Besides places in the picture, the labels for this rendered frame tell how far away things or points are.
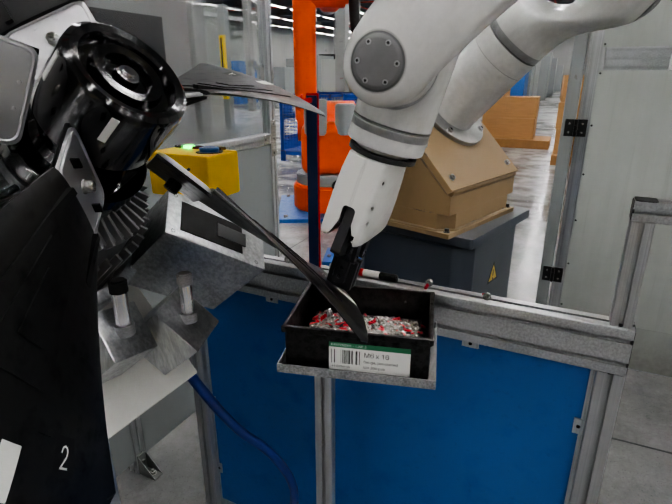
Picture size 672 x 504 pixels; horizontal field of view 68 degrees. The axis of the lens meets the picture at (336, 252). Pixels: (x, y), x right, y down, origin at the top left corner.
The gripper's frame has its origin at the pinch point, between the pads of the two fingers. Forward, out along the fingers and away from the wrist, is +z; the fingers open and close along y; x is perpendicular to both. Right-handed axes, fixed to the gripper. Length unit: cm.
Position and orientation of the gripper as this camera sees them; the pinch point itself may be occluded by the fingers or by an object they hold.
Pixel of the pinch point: (344, 270)
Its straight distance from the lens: 60.2
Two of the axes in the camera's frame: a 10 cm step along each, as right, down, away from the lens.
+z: -2.7, 8.6, 4.3
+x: 8.6, 4.1, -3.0
